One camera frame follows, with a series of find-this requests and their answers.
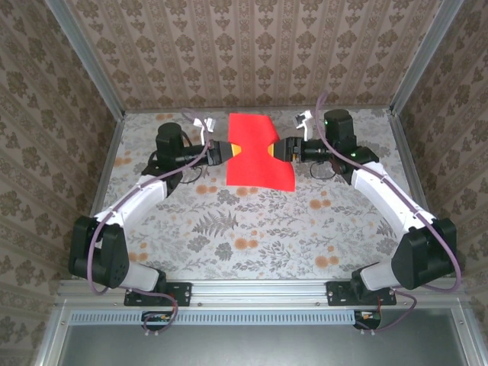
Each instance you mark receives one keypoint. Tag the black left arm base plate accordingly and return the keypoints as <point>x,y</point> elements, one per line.
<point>179,293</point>

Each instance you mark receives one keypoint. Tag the red cloth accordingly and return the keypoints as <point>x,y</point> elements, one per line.
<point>255,152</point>

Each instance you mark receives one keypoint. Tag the grey metal panel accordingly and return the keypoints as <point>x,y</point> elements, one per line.
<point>259,347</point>

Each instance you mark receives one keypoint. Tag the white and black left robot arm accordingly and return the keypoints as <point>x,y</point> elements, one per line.
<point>126,206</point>

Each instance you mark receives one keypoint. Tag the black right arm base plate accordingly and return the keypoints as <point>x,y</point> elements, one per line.
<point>337,295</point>

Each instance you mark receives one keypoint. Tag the aluminium side rail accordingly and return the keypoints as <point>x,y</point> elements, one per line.
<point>415,183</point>
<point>100,190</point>

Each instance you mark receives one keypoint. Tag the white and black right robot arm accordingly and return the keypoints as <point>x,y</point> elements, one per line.
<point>392,206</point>

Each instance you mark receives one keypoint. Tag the floral table covering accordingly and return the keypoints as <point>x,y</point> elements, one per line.
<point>267,236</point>

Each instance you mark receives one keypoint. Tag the aluminium rear rail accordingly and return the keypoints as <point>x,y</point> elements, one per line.
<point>171,110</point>

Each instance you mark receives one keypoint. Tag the aluminium mounting rail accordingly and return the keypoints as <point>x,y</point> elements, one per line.
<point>259,291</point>

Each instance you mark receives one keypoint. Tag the aluminium frame post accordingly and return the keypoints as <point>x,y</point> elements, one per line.
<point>427,57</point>
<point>85,57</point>

